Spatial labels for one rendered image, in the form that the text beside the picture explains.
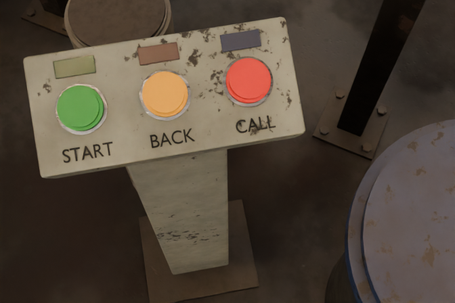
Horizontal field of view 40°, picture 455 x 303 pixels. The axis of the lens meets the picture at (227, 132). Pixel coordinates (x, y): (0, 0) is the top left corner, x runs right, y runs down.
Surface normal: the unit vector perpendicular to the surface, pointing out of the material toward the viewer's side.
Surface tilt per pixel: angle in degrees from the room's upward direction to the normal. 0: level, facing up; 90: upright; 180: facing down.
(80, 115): 20
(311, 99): 0
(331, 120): 0
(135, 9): 0
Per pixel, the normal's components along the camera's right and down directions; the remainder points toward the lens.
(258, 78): 0.06, -0.07
